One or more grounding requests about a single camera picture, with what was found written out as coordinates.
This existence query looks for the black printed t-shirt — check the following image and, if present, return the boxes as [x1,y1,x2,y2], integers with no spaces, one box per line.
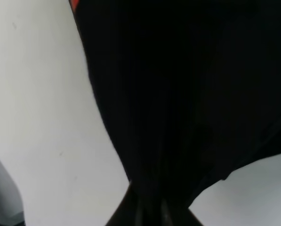
[71,0,281,206]

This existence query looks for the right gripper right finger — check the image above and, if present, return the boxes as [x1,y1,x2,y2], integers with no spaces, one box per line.
[162,200,202,226]

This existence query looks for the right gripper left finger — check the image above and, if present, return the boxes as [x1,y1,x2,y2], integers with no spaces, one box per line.
[106,183,164,226]

